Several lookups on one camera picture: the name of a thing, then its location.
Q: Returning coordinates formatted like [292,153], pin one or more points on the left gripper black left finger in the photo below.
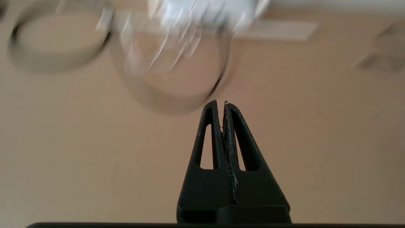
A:
[202,190]

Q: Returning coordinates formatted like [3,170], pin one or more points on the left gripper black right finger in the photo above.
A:
[259,190]

